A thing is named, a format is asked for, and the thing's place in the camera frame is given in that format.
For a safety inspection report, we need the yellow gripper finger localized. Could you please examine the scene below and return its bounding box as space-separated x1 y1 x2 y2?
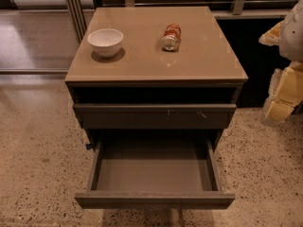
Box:
258 22 283 46
265 67 303 121

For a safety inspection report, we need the red coke can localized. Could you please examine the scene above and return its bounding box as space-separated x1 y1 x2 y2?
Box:
162 24 181 51

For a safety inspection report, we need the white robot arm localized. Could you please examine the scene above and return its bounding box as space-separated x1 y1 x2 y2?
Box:
258 0 303 126

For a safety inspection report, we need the brown drawer cabinet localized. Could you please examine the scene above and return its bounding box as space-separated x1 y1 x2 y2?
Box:
65 7 247 144

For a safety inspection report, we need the open grey middle drawer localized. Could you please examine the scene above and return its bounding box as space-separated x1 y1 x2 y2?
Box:
75 140 235 209

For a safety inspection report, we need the closed grey top drawer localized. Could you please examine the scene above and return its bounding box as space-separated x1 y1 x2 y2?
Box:
73 103 236 130

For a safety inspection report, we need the white ceramic bowl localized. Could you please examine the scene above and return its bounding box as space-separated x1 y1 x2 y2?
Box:
87 28 124 58

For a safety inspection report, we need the blue tape piece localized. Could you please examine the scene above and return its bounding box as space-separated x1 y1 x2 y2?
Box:
85 144 94 150

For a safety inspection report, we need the metal railing frame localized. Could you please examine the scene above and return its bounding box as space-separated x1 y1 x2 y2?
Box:
65 0 298 40

